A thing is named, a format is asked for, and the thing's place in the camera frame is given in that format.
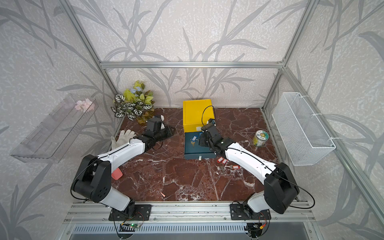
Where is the dark teal drawer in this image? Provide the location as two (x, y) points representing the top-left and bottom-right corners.
(184, 132), (216, 160)

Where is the yellow drawer cabinet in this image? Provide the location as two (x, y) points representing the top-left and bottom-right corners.
(183, 100), (216, 133)

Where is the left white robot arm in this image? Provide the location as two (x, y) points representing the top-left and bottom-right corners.
(71, 116), (176, 215)

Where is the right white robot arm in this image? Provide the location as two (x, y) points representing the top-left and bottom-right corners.
(201, 119), (316, 219)

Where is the white work glove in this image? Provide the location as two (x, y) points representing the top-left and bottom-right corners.
(111, 130), (136, 150)

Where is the artificial potted plant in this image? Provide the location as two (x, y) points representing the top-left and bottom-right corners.
(111, 81), (155, 125)

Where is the red plastic scoop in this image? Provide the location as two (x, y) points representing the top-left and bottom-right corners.
(111, 168), (123, 180)

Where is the left circuit board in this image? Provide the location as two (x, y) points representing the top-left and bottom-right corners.
(118, 222), (143, 232)

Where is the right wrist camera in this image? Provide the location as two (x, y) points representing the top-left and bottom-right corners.
(208, 119), (216, 125)

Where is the solder wire spool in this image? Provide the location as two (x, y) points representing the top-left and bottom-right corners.
(253, 130), (270, 148)

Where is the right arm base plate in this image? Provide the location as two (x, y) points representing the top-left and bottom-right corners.
(230, 202), (271, 222)

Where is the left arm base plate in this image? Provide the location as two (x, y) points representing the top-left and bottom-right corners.
(109, 204), (152, 222)

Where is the white wire mesh basket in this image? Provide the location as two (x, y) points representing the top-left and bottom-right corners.
(272, 92), (336, 166)

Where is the clear acrylic wall shelf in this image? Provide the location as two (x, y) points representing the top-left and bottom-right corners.
(11, 94), (99, 164)

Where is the aluminium front rail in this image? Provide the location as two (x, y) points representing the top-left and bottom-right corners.
(64, 201), (315, 224)

